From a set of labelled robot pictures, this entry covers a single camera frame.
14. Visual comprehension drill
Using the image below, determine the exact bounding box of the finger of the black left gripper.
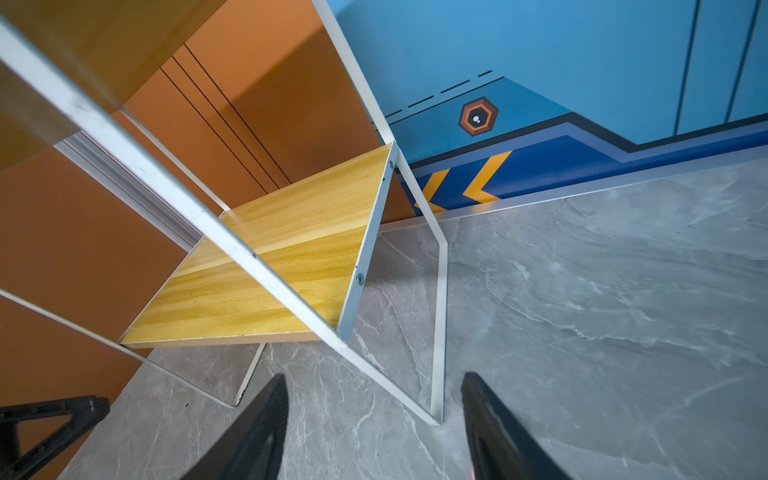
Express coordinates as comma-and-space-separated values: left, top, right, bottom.
1, 395, 110, 479

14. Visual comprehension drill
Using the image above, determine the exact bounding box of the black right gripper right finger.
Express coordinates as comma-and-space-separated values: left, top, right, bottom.
461, 372, 569, 479

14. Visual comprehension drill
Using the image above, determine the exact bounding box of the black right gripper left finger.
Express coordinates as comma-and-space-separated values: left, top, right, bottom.
183, 374, 289, 479

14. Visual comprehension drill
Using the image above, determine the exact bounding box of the white frame wooden shelf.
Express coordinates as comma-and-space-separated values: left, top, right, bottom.
1, 1, 448, 425

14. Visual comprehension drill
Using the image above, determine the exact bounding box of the aluminium corner post left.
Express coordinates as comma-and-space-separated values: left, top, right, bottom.
54, 132, 202, 252

